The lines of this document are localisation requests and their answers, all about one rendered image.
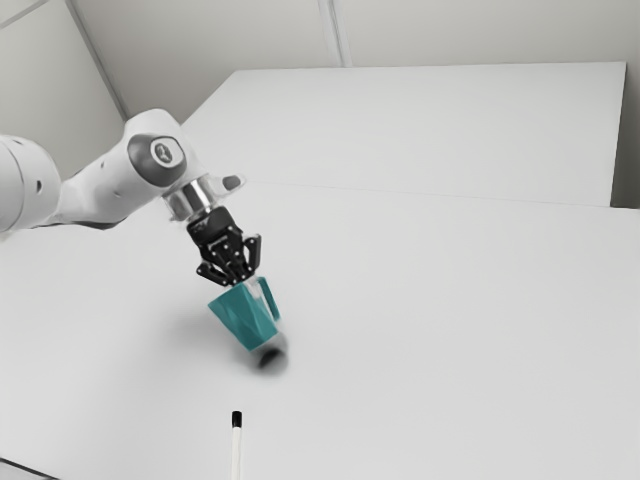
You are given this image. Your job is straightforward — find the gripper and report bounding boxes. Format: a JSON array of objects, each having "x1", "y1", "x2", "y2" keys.
[{"x1": 186, "y1": 205, "x2": 264, "y2": 288}]

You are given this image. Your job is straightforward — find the teal faceted mug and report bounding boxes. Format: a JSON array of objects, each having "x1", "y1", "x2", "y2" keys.
[{"x1": 206, "y1": 276, "x2": 283, "y2": 352}]

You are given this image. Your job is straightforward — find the white pen with black cap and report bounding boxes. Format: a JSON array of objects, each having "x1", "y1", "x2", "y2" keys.
[{"x1": 230, "y1": 410, "x2": 245, "y2": 480}]

